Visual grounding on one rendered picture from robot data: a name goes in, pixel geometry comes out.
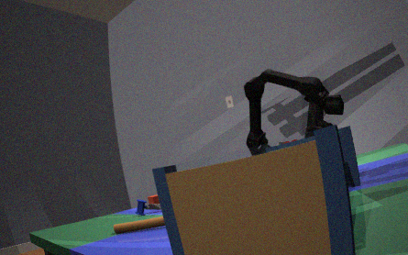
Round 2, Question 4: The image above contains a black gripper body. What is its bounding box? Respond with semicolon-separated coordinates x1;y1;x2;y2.
305;112;324;132

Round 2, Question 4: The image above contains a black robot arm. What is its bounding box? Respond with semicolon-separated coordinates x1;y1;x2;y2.
244;69;344;148

